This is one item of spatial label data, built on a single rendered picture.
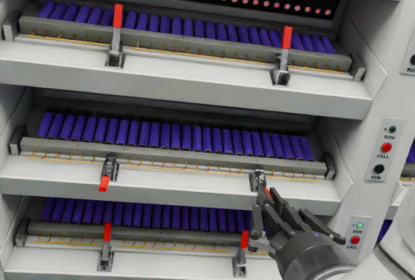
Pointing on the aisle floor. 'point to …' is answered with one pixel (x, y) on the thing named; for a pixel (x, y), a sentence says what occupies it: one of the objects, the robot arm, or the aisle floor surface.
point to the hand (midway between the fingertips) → (270, 203)
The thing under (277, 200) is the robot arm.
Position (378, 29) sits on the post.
